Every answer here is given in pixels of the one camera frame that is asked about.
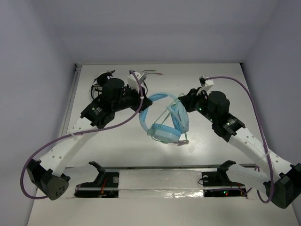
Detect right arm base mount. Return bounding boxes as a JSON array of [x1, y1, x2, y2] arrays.
[[198, 160, 249, 198]]

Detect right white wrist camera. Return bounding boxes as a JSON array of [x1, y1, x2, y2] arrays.
[[197, 76, 214, 95]]

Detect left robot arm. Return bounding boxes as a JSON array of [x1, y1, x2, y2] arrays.
[[20, 73, 152, 201]]

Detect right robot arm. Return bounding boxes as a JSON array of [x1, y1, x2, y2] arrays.
[[180, 89, 301, 209]]

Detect foil covered panel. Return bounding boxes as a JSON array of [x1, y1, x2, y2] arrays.
[[118, 169, 204, 199]]

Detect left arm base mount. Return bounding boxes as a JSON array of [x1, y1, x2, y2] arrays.
[[74, 161, 119, 198]]

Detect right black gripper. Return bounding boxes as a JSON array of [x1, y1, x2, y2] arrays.
[[176, 87, 216, 123]]

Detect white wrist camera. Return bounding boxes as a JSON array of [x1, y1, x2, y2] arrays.
[[127, 70, 147, 93], [197, 76, 214, 95]]

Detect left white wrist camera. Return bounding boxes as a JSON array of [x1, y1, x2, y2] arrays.
[[127, 70, 147, 93]]

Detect light blue headphones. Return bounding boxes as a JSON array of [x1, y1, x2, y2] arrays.
[[139, 92, 190, 146]]

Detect black and white headphones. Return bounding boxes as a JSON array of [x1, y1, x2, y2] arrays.
[[90, 70, 115, 100]]

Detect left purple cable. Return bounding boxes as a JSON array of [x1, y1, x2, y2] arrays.
[[20, 70, 145, 200]]

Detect black audio splitter cable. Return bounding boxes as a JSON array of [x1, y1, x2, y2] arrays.
[[140, 69, 163, 95]]

